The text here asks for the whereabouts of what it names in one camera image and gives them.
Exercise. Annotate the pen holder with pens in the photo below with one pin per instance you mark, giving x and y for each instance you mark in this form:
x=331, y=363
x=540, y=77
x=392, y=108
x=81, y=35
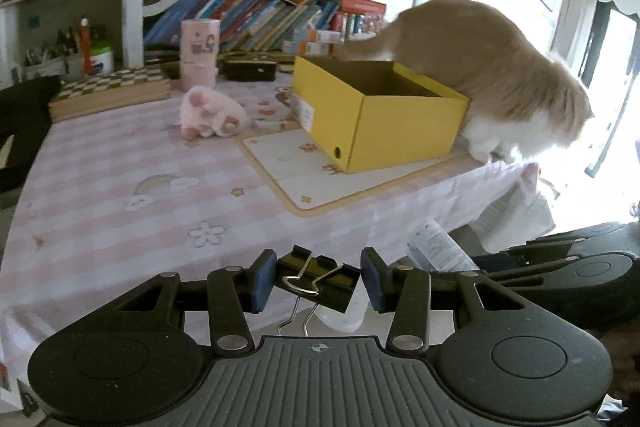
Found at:
x=50, y=64

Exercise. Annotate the black chair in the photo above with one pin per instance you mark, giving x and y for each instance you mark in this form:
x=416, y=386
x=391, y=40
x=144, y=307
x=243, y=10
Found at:
x=25, y=127

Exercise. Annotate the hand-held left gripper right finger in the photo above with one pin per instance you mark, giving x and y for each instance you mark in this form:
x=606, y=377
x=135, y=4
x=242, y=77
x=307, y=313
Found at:
x=373, y=287

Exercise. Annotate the stack of orange white boxes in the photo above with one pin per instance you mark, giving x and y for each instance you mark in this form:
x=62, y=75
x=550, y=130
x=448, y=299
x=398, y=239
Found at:
x=312, y=43

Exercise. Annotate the checkered wooden board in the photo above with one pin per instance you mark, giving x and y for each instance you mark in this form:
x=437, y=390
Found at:
x=110, y=89

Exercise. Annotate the grey curtain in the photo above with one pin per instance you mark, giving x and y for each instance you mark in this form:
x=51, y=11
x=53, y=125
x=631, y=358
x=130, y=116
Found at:
x=575, y=37

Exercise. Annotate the green lid jar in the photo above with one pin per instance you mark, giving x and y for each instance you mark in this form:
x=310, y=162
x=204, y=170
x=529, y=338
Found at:
x=102, y=61

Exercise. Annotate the beige desk mat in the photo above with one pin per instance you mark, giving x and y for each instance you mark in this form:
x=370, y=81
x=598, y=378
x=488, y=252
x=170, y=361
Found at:
x=300, y=177

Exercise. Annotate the pink checked cloth desktop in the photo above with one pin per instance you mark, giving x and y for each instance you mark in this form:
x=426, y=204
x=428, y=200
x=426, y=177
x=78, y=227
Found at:
x=125, y=227

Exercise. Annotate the long row of books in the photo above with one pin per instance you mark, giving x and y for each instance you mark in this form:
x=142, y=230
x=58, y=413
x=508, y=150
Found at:
x=260, y=19

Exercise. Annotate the black binder clip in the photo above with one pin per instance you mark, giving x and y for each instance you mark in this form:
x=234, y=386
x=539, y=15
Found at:
x=330, y=279

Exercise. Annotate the yellow cardboard box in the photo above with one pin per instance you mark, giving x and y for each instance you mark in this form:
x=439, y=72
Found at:
x=400, y=132

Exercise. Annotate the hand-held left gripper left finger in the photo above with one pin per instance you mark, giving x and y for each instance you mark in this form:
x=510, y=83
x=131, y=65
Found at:
x=263, y=284

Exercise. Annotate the red flat box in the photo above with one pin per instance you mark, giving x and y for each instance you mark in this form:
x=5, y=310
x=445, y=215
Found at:
x=364, y=5

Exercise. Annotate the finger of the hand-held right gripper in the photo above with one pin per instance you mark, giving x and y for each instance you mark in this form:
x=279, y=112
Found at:
x=535, y=274
x=542, y=249

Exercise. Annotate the orange and white cat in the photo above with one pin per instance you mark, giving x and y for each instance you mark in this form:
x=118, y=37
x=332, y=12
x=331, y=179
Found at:
x=500, y=72

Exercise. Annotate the pink printed tumbler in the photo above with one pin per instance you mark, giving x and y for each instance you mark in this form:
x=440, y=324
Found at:
x=199, y=52

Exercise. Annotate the black rectangular case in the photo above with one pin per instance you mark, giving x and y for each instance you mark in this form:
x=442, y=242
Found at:
x=250, y=70

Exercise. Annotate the white plastic bottle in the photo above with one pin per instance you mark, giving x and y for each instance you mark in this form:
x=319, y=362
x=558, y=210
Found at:
x=440, y=247

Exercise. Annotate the pink plush toy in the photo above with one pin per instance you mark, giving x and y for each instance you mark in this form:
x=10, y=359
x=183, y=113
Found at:
x=210, y=112

